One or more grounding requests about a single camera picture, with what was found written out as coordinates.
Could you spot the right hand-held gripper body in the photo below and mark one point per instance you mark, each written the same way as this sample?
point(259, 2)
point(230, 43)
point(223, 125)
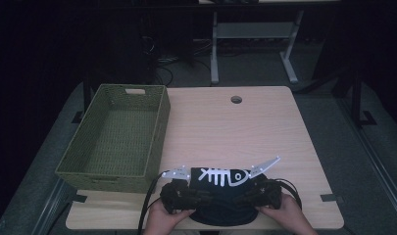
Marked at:
point(268, 194)

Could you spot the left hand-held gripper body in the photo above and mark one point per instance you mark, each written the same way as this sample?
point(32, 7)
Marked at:
point(179, 196)

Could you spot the navy shirt with white print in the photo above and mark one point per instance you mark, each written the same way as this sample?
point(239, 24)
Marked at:
point(223, 213)

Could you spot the green woven basket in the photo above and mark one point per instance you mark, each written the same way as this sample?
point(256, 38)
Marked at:
point(121, 140)

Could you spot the person's left hand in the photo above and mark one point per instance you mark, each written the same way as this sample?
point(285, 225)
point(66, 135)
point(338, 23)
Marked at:
point(161, 223)

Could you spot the person's right hand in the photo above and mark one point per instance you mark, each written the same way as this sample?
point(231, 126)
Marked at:
point(292, 217)

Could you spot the black metal stand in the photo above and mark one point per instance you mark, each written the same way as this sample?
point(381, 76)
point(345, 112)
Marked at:
point(357, 98)
point(86, 94)

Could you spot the aluminium floor rail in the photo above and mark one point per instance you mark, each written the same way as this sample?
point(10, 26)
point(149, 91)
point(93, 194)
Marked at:
point(379, 166)
point(50, 209)

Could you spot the grey metal desk frame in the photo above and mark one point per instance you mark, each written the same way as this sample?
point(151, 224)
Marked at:
point(251, 30)

